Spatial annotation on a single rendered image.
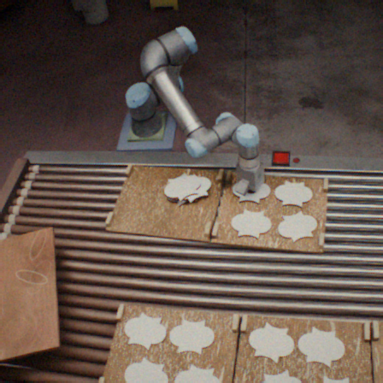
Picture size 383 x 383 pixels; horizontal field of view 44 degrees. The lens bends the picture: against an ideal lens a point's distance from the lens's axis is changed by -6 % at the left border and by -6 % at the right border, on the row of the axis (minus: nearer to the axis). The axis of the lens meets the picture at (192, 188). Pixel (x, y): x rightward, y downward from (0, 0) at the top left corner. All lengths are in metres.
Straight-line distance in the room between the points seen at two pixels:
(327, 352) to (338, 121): 2.40
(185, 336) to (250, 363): 0.23
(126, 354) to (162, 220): 0.56
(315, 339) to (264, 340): 0.16
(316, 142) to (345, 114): 0.39
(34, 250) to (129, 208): 0.42
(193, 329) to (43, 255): 0.61
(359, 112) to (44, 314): 2.84
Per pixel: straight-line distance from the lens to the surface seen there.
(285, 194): 1.93
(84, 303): 1.82
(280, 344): 1.60
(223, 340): 1.62
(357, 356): 1.62
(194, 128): 1.77
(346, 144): 3.54
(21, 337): 1.69
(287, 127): 3.64
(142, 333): 1.66
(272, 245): 1.80
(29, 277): 1.80
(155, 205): 1.97
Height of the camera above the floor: 2.41
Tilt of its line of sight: 47 degrees down
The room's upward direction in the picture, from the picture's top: 11 degrees counter-clockwise
